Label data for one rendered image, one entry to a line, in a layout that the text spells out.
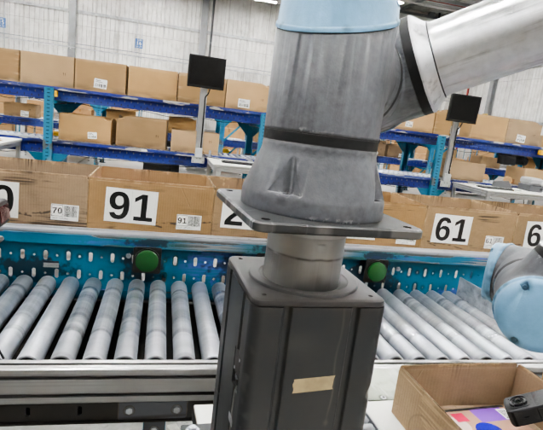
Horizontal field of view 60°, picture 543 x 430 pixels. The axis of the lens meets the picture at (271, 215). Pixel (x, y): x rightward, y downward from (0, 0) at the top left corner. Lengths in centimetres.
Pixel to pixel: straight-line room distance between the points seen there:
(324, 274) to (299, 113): 21
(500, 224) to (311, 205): 152
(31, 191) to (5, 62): 477
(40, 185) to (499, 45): 129
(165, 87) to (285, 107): 551
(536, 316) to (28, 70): 598
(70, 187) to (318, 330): 112
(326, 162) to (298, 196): 5
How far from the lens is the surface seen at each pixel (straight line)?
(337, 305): 60
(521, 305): 61
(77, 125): 591
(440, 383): 107
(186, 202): 156
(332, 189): 55
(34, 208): 161
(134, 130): 583
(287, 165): 57
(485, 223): 198
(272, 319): 58
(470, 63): 74
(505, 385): 116
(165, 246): 153
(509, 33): 74
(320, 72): 56
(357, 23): 58
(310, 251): 60
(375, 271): 170
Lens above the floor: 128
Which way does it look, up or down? 11 degrees down
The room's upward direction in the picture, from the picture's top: 7 degrees clockwise
